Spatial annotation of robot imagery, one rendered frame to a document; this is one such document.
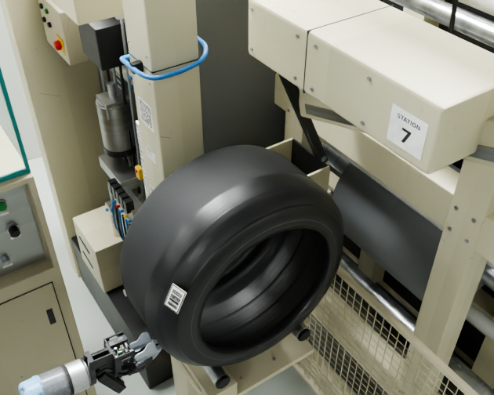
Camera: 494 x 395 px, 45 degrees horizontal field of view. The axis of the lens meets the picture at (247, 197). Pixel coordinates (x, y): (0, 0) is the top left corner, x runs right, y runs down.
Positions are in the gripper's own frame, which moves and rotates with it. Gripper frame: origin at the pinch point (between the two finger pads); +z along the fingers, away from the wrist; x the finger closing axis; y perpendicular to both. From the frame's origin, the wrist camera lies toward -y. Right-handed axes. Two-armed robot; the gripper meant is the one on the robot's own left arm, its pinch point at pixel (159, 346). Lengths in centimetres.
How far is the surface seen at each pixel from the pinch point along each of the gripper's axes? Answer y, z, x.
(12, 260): -9, -21, 60
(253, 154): 47, 29, 7
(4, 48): -20, 30, 249
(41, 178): -98, 35, 227
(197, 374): -14.5, 10.5, -3.6
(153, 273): 29.2, -3.2, -2.1
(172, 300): 27.3, -2.3, -10.0
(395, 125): 73, 35, -27
